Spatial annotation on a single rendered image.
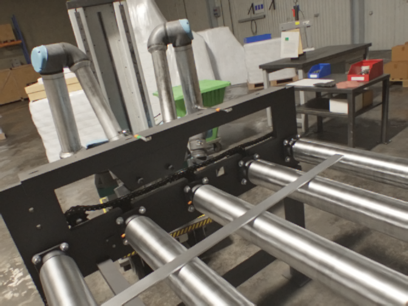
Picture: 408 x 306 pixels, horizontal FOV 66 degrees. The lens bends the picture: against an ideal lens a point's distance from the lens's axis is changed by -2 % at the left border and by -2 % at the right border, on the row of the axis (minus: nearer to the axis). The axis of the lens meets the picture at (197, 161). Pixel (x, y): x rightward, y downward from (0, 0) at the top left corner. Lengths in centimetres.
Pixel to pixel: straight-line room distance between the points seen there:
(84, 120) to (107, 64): 242
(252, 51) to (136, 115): 592
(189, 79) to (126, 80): 45
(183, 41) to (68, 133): 80
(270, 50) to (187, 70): 606
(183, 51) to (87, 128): 286
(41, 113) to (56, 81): 286
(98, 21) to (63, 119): 67
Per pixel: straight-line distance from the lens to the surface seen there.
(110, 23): 216
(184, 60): 189
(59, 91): 176
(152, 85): 490
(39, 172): 111
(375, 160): 140
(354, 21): 1213
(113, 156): 114
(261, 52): 788
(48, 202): 113
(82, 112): 447
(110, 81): 214
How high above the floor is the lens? 147
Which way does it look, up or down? 22 degrees down
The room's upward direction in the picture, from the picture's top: 11 degrees counter-clockwise
